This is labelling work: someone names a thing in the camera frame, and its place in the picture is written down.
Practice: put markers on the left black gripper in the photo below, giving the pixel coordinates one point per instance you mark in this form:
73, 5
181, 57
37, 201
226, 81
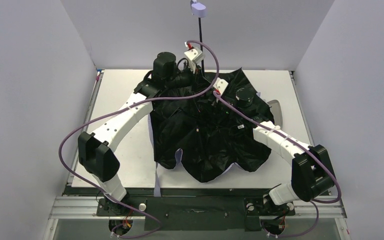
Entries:
194, 76

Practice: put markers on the lilac umbrella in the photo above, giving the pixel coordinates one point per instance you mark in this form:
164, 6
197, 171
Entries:
196, 128

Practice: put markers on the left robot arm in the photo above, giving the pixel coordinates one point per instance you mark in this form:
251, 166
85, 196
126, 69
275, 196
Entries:
96, 150

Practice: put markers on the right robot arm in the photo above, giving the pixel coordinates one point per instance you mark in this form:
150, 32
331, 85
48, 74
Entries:
311, 171

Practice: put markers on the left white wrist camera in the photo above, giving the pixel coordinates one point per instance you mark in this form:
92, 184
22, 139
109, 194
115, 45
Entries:
194, 57

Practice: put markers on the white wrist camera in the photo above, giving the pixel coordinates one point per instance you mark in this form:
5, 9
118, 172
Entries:
220, 85
194, 57

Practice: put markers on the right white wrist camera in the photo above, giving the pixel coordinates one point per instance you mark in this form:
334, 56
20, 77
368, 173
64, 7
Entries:
220, 85

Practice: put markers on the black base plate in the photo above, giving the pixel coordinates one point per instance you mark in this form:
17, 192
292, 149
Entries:
190, 209

